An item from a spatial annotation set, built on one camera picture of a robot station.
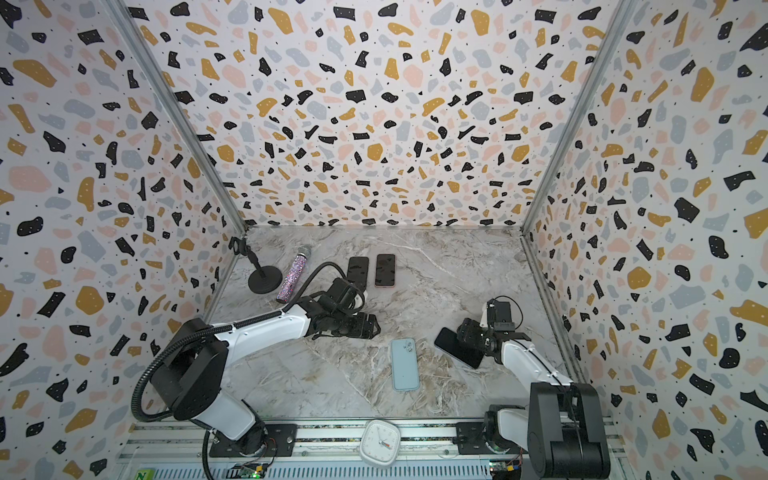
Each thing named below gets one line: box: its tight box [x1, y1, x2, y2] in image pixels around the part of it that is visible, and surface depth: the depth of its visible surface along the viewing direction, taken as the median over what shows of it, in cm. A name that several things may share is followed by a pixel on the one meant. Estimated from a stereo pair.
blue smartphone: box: [434, 327, 485, 369], surface depth 91 cm
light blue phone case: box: [391, 338, 420, 392], surface depth 88 cm
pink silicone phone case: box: [375, 254, 396, 288], surface depth 108 cm
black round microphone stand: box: [228, 236, 283, 295], surface depth 105 cm
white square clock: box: [360, 419, 402, 467], surface depth 73 cm
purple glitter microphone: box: [276, 244, 312, 304], surface depth 105 cm
